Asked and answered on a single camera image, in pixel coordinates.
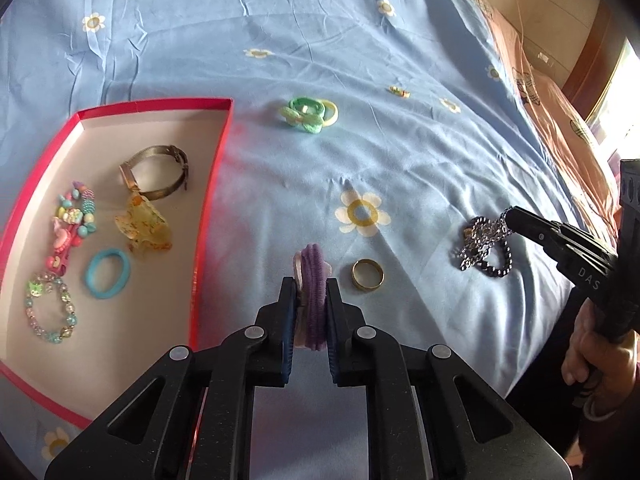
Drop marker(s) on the brown wooden board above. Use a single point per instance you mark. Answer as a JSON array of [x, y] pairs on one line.
[[595, 60]]

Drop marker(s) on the amber translucent hair claw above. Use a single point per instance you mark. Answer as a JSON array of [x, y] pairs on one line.
[[145, 225]]

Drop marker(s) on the metal mesh bangle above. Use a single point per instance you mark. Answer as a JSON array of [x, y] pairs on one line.
[[160, 151]]

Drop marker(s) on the person's dark clothing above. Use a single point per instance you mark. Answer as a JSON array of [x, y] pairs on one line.
[[540, 360]]

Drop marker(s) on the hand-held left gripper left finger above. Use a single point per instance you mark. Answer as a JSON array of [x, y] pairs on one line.
[[287, 332]]

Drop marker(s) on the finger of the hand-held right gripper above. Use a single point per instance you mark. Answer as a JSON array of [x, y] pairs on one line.
[[587, 244], [535, 232]]

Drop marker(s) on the pink cartoon hair clip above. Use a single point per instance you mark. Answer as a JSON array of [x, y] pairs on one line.
[[60, 247]]

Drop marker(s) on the blue floral bedsheet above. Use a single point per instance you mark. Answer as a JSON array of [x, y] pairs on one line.
[[300, 35]]

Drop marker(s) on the red shallow cardboard box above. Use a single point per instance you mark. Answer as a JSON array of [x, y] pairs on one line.
[[150, 130]]

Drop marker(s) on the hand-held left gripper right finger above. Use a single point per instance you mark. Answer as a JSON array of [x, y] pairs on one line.
[[334, 332]]

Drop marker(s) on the person's right hand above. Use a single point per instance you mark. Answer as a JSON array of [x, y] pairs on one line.
[[600, 365]]

